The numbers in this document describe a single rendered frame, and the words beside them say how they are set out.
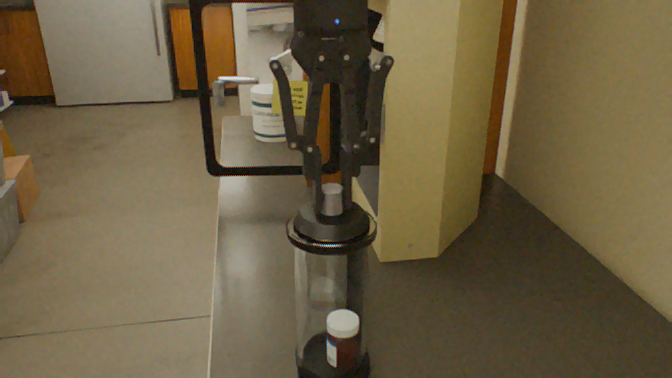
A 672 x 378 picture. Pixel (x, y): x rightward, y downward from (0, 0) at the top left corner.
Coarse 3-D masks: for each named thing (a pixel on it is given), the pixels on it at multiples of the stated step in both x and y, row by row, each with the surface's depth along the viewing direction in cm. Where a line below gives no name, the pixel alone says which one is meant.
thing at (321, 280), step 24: (312, 240) 60; (336, 240) 60; (360, 240) 60; (312, 264) 61; (336, 264) 61; (360, 264) 62; (312, 288) 63; (336, 288) 62; (360, 288) 64; (312, 312) 64; (336, 312) 63; (360, 312) 65; (312, 336) 66; (336, 336) 65; (360, 336) 67; (312, 360) 67; (336, 360) 66; (360, 360) 69
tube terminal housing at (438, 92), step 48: (384, 0) 82; (432, 0) 80; (480, 0) 87; (384, 48) 84; (432, 48) 83; (480, 48) 92; (384, 96) 86; (432, 96) 86; (480, 96) 98; (384, 144) 88; (432, 144) 90; (480, 144) 105; (384, 192) 92; (432, 192) 94; (480, 192) 112; (384, 240) 96; (432, 240) 98
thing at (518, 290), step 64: (256, 192) 126; (512, 192) 126; (256, 256) 100; (448, 256) 100; (512, 256) 100; (576, 256) 100; (256, 320) 83; (384, 320) 83; (448, 320) 83; (512, 320) 83; (576, 320) 83; (640, 320) 83
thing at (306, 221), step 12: (324, 192) 61; (336, 192) 61; (312, 204) 64; (324, 204) 61; (336, 204) 61; (300, 216) 62; (312, 216) 62; (324, 216) 62; (336, 216) 61; (348, 216) 62; (360, 216) 62; (300, 228) 61; (312, 228) 60; (324, 228) 60; (336, 228) 60; (348, 228) 60; (360, 228) 61
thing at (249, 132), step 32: (224, 32) 109; (256, 32) 109; (288, 32) 109; (224, 64) 111; (256, 64) 112; (224, 96) 114; (256, 96) 115; (224, 128) 117; (256, 128) 118; (320, 128) 118; (224, 160) 120; (256, 160) 121; (288, 160) 121
